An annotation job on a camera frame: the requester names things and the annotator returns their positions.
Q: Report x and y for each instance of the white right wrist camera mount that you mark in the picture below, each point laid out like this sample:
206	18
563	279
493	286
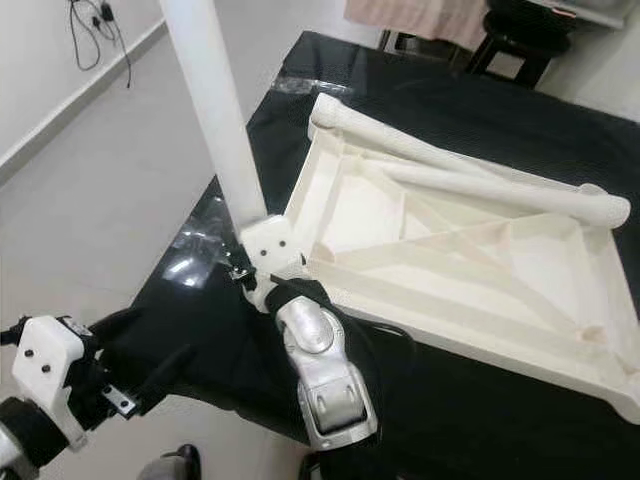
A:
275	245

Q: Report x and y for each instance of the white plastic table leg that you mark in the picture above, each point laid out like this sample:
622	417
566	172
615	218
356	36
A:
400	140
510	190
210	100

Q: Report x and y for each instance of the black power adapter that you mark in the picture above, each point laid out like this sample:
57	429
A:
105	15

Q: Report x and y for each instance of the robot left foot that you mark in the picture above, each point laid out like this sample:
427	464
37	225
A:
168	465

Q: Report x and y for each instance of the black tablecloth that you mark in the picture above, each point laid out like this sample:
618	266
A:
460	430

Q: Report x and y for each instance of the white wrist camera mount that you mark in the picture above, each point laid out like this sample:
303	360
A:
50	370
275	245

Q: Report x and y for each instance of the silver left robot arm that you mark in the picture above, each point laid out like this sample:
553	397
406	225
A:
25	450

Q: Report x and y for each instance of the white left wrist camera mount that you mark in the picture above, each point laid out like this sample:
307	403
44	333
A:
50	370

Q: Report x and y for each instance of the black stool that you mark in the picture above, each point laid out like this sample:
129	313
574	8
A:
520	55

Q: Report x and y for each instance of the large clear tape patch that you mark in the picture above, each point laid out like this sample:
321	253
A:
195	255

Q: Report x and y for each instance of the beige striped cloth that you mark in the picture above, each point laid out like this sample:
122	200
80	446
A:
410	12

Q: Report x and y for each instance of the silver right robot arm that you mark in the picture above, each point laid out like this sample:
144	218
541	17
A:
325	380

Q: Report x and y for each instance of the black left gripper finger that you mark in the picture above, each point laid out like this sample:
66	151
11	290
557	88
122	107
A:
168	372
121	323

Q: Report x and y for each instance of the white plastic children table top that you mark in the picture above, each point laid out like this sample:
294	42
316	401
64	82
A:
460	260

